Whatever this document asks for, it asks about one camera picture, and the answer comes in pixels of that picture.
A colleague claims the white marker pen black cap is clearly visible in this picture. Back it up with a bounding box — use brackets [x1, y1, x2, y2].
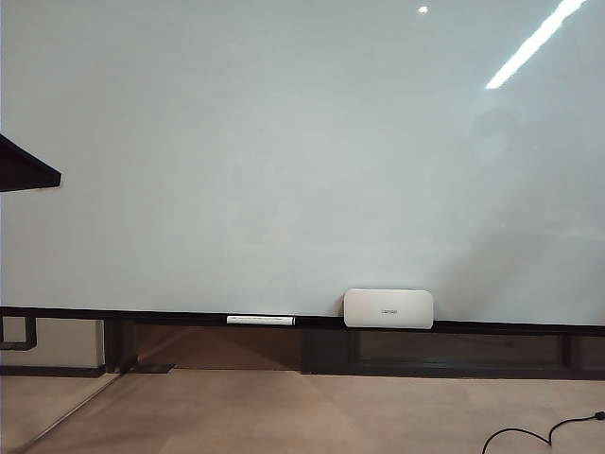
[226, 314, 298, 328]

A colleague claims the white glass whiteboard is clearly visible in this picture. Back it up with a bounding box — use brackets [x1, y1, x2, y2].
[0, 0, 605, 328]

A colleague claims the white rectangular whiteboard eraser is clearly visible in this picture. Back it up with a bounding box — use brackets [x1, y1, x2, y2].
[342, 288, 435, 331]

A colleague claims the black whiteboard marker tray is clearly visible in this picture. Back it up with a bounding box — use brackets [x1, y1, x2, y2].
[117, 311, 521, 333]

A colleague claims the black metal whiteboard stand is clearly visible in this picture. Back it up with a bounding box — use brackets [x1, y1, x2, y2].
[102, 319, 177, 375]

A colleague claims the dark wooden low cabinet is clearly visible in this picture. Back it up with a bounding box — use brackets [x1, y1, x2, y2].
[300, 325, 605, 381]

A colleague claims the glass panel metal edge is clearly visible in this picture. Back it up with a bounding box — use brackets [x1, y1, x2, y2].
[21, 373, 122, 453]

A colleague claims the black skirting board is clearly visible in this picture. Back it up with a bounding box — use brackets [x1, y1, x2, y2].
[0, 364, 106, 380]

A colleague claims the black wall pipe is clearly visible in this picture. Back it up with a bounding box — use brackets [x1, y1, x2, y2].
[0, 315, 38, 352]

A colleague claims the black floor power cable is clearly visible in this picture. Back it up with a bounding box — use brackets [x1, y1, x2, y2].
[480, 410, 605, 454]

